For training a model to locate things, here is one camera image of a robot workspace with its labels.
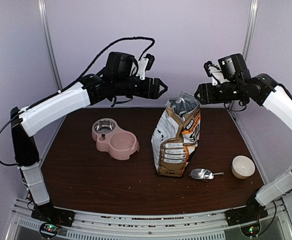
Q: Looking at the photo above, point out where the steel bowl insert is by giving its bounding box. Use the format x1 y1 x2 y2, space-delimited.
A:
93 119 116 134

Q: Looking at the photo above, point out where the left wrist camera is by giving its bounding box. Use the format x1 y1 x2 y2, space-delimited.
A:
145 53 155 71

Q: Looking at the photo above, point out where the beige ceramic bowl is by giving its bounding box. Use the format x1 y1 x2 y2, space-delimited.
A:
231 155 255 180

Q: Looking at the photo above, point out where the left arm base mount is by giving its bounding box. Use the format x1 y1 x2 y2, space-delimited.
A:
31 201 75 240

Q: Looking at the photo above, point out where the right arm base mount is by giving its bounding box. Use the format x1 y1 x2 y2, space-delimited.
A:
224 198 268 238

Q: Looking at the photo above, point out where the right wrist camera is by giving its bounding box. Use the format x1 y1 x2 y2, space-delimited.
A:
204 61 212 77

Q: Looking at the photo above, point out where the aluminium frame post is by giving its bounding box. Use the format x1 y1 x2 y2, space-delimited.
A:
242 0 258 61
38 0 63 90

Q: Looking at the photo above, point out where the left aluminium frame post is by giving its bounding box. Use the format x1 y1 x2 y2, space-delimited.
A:
38 0 63 90

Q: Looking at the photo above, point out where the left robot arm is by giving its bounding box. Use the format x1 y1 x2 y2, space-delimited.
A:
11 52 168 222

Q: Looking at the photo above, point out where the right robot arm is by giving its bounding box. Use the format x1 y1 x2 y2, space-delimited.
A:
195 53 292 221

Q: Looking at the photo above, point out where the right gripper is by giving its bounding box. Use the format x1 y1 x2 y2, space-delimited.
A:
195 80 243 104

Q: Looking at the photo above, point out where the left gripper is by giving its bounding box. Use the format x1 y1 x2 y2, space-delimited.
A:
114 76 169 99

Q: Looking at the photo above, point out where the pink double pet feeder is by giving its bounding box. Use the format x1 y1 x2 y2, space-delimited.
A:
92 118 140 161

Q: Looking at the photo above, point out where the right aluminium frame post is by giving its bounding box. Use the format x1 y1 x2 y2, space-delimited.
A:
242 0 258 61

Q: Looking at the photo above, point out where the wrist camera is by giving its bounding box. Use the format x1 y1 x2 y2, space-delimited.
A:
145 53 155 71
204 61 212 77

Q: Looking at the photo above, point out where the pet food bag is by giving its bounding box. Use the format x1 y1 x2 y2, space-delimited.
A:
151 91 201 178

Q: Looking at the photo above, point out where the metal scoop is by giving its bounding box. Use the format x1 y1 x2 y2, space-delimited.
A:
189 168 224 181

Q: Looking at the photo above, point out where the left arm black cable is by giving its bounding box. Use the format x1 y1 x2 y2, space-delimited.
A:
0 36 155 166

